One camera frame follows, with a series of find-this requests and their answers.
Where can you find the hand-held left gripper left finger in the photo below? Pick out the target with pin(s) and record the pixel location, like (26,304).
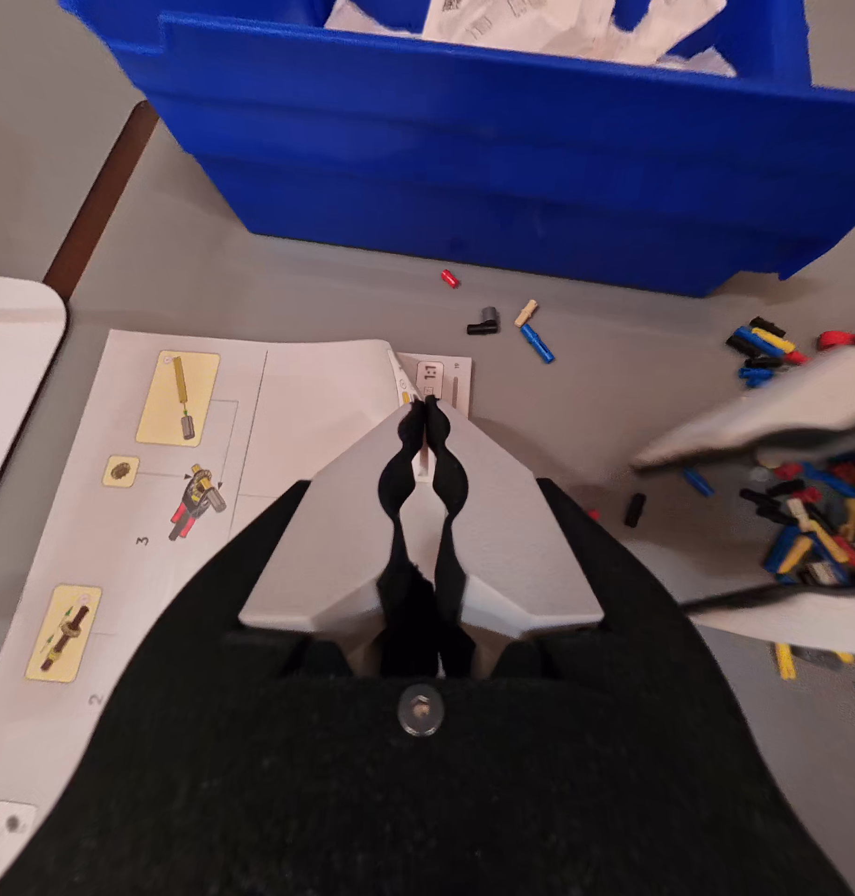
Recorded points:
(315,553)

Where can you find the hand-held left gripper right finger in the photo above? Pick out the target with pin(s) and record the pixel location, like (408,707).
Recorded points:
(525,553)

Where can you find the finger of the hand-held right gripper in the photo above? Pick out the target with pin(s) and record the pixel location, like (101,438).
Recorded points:
(819,623)
(784,413)

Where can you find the pile of small lego pins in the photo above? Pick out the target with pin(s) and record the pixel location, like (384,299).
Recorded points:
(812,532)

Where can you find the lego instruction booklet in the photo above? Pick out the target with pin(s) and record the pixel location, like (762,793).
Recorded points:
(315,392)

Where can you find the black grey elbow lego piece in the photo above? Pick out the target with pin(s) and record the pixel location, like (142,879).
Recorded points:
(485,322)

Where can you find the single short black lego pin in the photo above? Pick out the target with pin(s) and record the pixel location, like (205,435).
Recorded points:
(635,509)

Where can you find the single blue lego pin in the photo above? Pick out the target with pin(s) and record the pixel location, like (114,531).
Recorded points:
(537,343)

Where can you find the single tan lego pin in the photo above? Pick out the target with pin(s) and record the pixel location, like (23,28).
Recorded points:
(525,313)

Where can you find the single red lego pin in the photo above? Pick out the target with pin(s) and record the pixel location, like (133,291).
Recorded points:
(450,278)

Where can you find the blue storage bin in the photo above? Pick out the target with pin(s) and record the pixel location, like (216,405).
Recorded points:
(469,154)

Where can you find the white paper bags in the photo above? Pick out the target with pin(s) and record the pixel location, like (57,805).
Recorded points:
(539,24)

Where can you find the white square base plate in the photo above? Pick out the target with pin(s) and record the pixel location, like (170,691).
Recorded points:
(14,364)

